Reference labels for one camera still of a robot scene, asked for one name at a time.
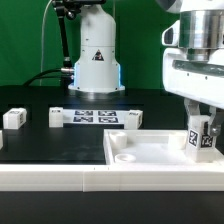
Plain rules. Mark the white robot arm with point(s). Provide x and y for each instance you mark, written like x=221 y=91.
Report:
x=193 y=60

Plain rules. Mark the black camera stand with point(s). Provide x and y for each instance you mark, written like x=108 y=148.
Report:
x=69 y=9

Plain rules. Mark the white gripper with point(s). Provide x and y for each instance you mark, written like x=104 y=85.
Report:
x=200 y=82

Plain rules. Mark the white obstacle fence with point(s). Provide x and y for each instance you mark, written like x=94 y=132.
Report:
x=128 y=177

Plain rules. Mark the white square tabletop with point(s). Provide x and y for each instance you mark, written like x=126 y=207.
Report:
x=151 y=147

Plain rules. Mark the fiducial marker sheet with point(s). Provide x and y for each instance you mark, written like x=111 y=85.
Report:
x=94 y=116

